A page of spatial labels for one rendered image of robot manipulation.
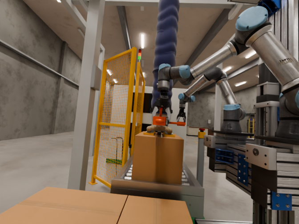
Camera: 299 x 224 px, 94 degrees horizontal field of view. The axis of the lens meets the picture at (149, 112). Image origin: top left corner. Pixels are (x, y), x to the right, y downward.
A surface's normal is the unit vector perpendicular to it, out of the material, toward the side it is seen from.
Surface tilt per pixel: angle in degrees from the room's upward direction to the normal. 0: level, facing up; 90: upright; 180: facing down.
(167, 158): 90
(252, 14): 83
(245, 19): 83
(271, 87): 90
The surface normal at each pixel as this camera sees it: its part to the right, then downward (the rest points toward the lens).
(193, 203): -0.05, -0.08
